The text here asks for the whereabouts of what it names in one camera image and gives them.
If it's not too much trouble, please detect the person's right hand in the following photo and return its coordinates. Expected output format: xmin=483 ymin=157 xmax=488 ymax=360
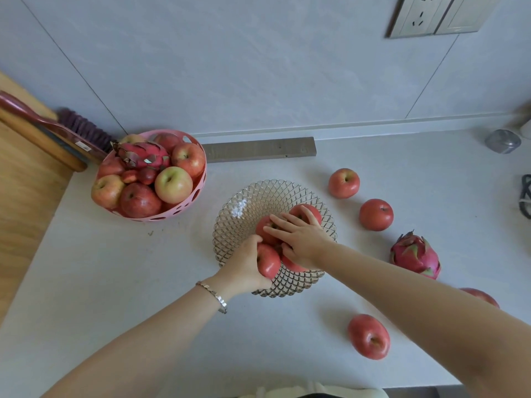
xmin=262 ymin=205 xmax=337 ymax=271

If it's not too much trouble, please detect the person's left hand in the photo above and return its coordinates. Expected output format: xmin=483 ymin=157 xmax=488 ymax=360
xmin=207 ymin=234 xmax=273 ymax=302

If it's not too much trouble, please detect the whole red apple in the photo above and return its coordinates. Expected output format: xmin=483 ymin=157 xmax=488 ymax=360
xmin=255 ymin=215 xmax=284 ymax=246
xmin=256 ymin=243 xmax=282 ymax=280
xmin=288 ymin=203 xmax=323 ymax=227
xmin=280 ymin=254 xmax=310 ymax=273

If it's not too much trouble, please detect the clear glass fruit bowl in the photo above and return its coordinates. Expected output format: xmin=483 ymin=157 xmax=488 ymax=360
xmin=212 ymin=179 xmax=338 ymax=298

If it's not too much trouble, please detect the pink perforated plastic bowl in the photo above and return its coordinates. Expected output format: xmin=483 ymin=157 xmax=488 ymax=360
xmin=91 ymin=129 xmax=207 ymax=222

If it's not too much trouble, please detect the pink dragon fruit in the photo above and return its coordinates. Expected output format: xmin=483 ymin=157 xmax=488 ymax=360
xmin=111 ymin=140 xmax=171 ymax=170
xmin=389 ymin=231 xmax=442 ymax=280

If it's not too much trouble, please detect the yellow green apple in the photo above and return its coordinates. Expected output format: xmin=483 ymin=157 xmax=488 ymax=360
xmin=154 ymin=166 xmax=194 ymax=205

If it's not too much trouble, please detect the large dark red apple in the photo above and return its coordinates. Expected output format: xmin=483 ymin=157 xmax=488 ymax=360
xmin=120 ymin=182 xmax=163 ymax=219

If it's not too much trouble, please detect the person's left forearm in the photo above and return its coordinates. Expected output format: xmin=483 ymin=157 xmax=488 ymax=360
xmin=41 ymin=284 xmax=227 ymax=398

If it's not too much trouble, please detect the person's right forearm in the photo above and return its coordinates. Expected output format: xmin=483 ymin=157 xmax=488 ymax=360
xmin=321 ymin=243 xmax=531 ymax=398

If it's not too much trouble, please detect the grey metal bar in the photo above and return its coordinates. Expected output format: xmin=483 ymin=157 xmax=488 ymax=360
xmin=205 ymin=137 xmax=317 ymax=164

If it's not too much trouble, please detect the large wooden cutting board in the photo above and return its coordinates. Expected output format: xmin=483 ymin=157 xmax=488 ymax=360
xmin=0 ymin=119 xmax=75 ymax=324

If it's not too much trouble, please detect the short wooden rolling pin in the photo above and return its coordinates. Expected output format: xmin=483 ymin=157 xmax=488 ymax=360
xmin=0 ymin=107 xmax=88 ymax=172

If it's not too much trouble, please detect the silver bracelet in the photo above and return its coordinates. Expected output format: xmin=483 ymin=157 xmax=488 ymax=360
xmin=195 ymin=280 xmax=228 ymax=315

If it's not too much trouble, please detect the red handled cleaning brush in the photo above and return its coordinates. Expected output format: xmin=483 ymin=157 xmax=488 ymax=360
xmin=0 ymin=91 xmax=119 ymax=164

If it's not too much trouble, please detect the black cable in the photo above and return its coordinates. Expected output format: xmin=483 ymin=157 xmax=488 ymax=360
xmin=518 ymin=174 xmax=531 ymax=220

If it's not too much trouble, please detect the white wall socket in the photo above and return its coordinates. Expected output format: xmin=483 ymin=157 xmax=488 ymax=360
xmin=388 ymin=0 xmax=455 ymax=39

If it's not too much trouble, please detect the white wall switch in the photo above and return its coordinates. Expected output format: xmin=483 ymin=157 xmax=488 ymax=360
xmin=434 ymin=0 xmax=503 ymax=36

